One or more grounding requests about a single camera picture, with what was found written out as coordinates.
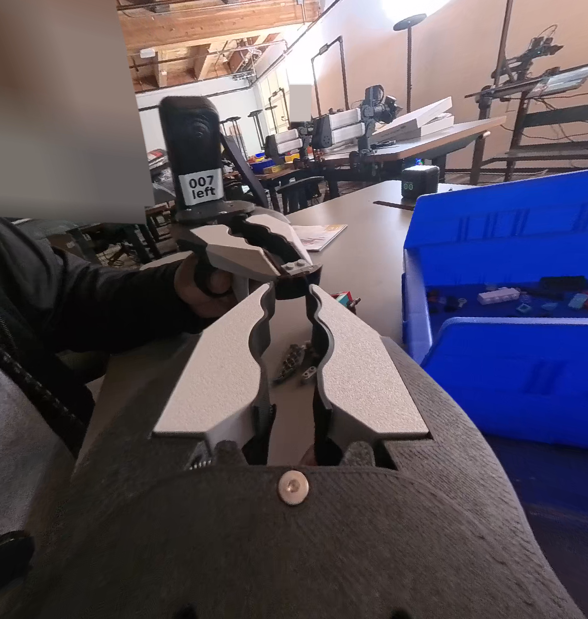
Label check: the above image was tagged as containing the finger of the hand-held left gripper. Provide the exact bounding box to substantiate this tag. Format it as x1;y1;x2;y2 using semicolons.
245;214;315;266
190;224;294;281

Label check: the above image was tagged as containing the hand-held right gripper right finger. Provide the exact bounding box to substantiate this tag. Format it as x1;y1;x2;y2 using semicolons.
306;284;433;466

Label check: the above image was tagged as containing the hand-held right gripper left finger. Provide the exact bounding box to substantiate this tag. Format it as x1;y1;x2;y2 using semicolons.
153;283;277;464

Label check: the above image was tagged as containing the blue plastic bin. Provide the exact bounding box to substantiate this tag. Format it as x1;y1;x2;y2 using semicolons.
421;317;588;451
402;168;588;359

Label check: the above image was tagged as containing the person's left forearm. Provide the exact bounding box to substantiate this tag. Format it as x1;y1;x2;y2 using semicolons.
0;217;203;354

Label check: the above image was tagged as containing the grey desk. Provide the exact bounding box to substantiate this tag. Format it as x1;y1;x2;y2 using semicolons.
76;180;588;619

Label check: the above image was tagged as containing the person's left hand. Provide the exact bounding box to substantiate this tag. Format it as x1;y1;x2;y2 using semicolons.
174;254;249;320

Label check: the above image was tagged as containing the printed instruction booklet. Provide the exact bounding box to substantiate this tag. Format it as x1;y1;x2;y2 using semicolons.
294;223;349;253

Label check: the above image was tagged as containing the black office chair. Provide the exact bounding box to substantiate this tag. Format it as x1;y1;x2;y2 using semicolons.
277;176;326;214

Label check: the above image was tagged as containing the dark grey wedge plate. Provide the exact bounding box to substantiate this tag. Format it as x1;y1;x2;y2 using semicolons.
274;343;308;386

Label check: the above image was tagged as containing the white and black robot unit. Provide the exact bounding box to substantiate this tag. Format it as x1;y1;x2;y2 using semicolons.
311;107;363;150
265;130;309;159

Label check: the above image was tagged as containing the black cube device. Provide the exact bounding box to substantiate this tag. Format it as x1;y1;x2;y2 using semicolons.
401;165;441;200

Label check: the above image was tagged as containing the pile of mixed toy bricks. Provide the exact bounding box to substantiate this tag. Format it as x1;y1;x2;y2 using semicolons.
427;275;588;317

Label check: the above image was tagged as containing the black pipe stand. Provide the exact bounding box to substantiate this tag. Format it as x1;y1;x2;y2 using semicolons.
311;35;349;119

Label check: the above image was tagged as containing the stack of white flat boxes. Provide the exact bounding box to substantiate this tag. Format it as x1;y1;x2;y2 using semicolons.
370;97;455;144

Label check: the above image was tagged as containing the wooden top work table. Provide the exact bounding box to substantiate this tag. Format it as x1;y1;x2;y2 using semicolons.
318;115;508;187

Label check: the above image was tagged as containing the grey sweatshirt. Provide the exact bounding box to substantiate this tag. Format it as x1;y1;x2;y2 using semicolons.
0;350;98;537

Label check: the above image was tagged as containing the black floor lamp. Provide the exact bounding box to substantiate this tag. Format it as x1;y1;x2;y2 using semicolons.
393;14;427;117

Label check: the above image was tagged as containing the metal rig with electronics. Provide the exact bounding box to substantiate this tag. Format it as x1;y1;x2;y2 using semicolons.
464;0;588;183

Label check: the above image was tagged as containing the black patterned cord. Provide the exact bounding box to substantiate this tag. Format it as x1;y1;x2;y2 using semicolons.
0;334;89;460

